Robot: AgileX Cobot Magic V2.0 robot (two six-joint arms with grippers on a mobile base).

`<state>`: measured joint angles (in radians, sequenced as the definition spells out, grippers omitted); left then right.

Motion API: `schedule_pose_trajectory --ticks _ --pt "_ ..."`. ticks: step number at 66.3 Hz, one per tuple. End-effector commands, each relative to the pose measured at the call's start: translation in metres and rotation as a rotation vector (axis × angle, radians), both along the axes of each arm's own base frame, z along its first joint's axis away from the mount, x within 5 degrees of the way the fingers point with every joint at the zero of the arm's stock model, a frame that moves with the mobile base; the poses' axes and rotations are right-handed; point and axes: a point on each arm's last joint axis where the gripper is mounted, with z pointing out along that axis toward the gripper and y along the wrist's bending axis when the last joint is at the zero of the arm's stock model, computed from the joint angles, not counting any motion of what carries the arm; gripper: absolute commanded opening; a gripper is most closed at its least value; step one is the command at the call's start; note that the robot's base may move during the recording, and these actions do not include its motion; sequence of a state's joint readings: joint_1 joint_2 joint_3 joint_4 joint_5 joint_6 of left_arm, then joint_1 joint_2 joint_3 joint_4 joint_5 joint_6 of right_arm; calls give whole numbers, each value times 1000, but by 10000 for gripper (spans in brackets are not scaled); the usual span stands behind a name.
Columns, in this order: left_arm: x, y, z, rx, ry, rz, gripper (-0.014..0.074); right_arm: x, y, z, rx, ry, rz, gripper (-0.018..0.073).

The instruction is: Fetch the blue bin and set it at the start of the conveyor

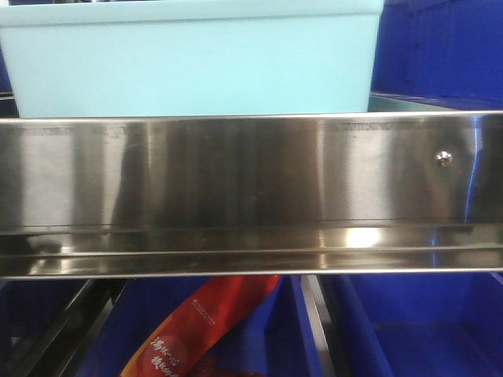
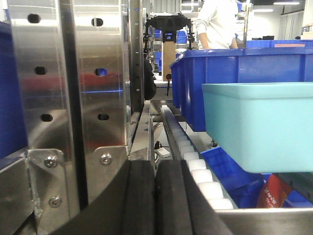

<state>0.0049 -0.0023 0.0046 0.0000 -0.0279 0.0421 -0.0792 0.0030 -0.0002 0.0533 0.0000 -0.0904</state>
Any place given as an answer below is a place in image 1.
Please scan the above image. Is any light blue plastic bin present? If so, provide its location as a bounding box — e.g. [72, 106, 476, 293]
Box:
[1, 1, 384, 118]

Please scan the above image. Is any dark blue bin lower middle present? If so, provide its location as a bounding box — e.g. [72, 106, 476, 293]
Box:
[76, 276, 321, 376]

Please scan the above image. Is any dark blue bin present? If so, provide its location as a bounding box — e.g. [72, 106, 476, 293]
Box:
[372, 1, 502, 110]
[321, 273, 502, 376]
[76, 276, 321, 376]

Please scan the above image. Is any dark blue bin lower right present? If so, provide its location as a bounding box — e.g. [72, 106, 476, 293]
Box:
[321, 273, 502, 376]

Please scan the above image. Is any dark blue bin upper right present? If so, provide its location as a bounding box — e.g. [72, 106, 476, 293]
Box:
[372, 1, 502, 110]

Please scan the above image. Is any steel divider bar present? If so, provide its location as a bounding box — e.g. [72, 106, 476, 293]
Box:
[301, 275, 336, 376]

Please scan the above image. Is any red snack package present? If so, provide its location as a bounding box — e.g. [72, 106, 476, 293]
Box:
[120, 275, 281, 376]

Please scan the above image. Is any stainless steel shelf rail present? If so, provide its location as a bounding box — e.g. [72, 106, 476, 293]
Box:
[1, 111, 502, 279]

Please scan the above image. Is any round steel rail screw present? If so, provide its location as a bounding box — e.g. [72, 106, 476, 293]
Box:
[435, 150, 453, 167]

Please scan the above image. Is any black frame bar lower left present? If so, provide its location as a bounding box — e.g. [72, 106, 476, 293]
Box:
[1, 279, 125, 376]

